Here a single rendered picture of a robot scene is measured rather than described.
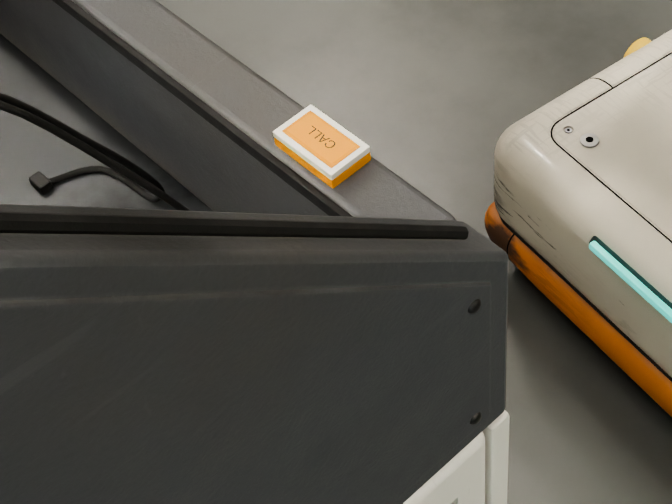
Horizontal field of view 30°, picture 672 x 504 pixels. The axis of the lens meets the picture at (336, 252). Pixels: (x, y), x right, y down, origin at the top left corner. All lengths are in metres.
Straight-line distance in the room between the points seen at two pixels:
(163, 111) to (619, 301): 0.88
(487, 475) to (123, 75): 0.36
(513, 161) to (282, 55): 0.67
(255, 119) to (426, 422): 0.20
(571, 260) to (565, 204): 0.08
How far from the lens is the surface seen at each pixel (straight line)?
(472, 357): 0.70
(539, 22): 2.22
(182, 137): 0.83
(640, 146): 1.64
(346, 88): 2.12
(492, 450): 0.81
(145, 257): 0.45
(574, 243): 1.60
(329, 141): 0.71
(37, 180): 0.90
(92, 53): 0.88
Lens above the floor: 1.47
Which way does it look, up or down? 51 degrees down
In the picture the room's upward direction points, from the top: 9 degrees counter-clockwise
